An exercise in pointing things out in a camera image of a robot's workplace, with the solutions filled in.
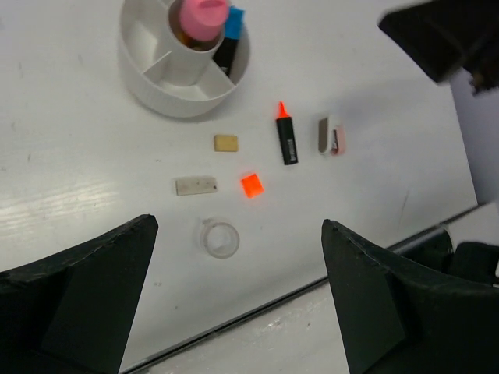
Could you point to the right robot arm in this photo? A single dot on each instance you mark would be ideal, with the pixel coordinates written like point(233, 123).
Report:
point(444, 37)

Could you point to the orange highlighter marker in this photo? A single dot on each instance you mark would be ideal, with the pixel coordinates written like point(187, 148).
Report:
point(286, 136)

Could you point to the clear tape roll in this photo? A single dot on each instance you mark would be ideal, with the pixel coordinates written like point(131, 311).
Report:
point(219, 238)

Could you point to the white round divided container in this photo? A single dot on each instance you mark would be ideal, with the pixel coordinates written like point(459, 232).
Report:
point(163, 74)

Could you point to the orange marker cap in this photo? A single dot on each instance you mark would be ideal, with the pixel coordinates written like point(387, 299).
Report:
point(251, 185)

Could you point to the tan eraser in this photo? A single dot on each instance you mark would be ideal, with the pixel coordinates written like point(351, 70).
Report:
point(226, 143)

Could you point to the grey eraser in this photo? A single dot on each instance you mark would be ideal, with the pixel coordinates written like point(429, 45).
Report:
point(190, 186)

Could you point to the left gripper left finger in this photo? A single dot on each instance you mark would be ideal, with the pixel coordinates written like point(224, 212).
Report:
point(72, 312)

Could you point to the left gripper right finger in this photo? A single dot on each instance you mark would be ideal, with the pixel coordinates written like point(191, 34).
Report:
point(431, 311)

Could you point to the blue marker cap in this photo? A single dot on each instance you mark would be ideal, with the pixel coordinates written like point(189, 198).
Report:
point(234, 23)

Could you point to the blue highlighter marker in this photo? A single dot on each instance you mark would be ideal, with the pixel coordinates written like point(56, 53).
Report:
point(225, 55)

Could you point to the clear jar of pins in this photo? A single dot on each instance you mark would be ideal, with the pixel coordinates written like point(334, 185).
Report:
point(198, 24)

